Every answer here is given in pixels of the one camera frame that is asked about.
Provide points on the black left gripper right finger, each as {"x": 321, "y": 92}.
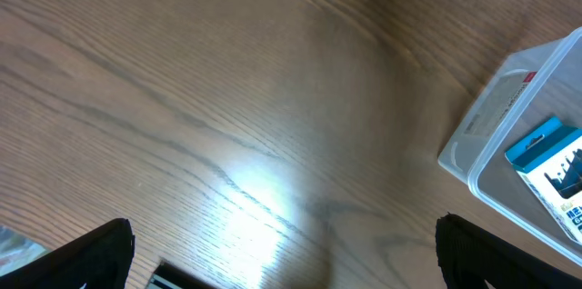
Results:
{"x": 472, "y": 258}

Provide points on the blue white screwdriver box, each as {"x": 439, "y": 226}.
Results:
{"x": 548, "y": 160}

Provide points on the black mounting rail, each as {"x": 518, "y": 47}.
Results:
{"x": 168, "y": 276}

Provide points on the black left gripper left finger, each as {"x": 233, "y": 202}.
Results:
{"x": 99, "y": 259}

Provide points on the clear plastic container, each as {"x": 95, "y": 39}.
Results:
{"x": 530, "y": 87}

